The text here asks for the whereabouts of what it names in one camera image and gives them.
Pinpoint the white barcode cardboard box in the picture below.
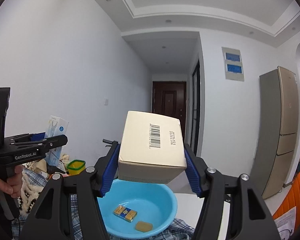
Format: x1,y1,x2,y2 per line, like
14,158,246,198
118,111,187,184

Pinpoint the orange soap bar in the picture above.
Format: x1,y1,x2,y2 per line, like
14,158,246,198
135,221,153,232

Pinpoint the person left hand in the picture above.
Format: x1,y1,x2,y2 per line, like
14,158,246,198
0,165,23,198

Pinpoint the black bicycle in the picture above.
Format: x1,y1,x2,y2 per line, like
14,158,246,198
102,139,118,147

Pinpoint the yellow green-rimmed container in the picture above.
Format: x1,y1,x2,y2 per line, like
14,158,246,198
66,159,85,176

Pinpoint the blue plastic basin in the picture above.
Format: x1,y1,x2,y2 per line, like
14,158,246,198
97,179,178,239

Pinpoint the white black fuzzy knit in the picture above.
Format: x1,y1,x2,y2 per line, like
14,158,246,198
18,168,47,217

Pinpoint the black glass sliding door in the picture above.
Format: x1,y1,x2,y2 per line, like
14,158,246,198
190,61,200,155

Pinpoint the blue plaid shirt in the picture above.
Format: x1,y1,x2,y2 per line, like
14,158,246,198
11,167,196,240

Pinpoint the dark brown door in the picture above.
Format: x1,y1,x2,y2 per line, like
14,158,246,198
152,81,186,139

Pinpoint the gold refrigerator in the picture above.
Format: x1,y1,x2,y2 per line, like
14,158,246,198
250,66,299,199

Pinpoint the white paper sheet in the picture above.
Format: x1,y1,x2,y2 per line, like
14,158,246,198
274,206,296,240

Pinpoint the orange chair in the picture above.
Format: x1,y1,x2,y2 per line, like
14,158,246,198
273,172,300,230

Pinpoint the wall electrical panel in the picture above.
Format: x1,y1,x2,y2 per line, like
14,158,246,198
222,47,244,82

